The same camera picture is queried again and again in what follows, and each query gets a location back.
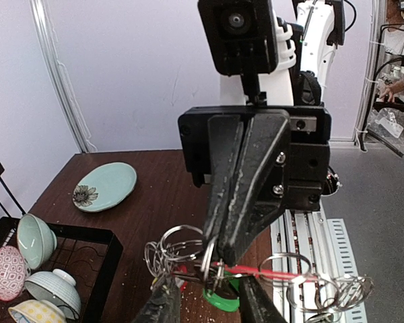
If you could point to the blue yellow patterned bowl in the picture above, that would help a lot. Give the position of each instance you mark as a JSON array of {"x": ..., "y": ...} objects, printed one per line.
[{"x": 34, "y": 311}]

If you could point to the right aluminium frame post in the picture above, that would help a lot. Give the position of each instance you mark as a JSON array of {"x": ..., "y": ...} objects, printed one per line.
[{"x": 60, "y": 78}]

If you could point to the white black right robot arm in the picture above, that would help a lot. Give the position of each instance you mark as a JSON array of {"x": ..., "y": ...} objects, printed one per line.
[{"x": 317, "y": 33}]

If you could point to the light blue flower plate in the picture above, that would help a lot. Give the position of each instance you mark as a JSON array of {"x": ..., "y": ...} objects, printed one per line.
[{"x": 104, "y": 187}]

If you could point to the green celadon bowl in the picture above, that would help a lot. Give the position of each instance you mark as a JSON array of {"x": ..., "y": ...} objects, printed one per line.
[{"x": 36, "y": 241}]

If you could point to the large grey red keyring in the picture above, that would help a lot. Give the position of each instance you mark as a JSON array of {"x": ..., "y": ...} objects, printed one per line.
[{"x": 185, "y": 260}]

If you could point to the grey blue ribbed bowl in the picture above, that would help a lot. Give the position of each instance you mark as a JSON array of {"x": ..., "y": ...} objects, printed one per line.
[{"x": 57, "y": 287}]

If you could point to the pink patterned bowl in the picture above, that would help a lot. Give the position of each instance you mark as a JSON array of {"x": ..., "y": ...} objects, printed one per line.
[{"x": 13, "y": 273}]

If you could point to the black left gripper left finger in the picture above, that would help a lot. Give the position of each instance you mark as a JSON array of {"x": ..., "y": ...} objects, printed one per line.
[{"x": 163, "y": 306}]

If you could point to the black wire dish rack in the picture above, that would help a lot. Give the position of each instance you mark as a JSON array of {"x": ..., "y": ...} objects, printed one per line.
[{"x": 90, "y": 255}]

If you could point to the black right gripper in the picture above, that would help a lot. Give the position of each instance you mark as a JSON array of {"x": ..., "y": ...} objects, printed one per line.
[{"x": 248, "y": 188}]

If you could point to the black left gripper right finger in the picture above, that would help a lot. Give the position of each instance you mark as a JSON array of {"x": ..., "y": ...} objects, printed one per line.
[{"x": 255, "y": 304}]

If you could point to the green tag key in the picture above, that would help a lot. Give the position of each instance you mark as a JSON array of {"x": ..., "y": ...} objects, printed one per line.
[{"x": 225, "y": 297}]

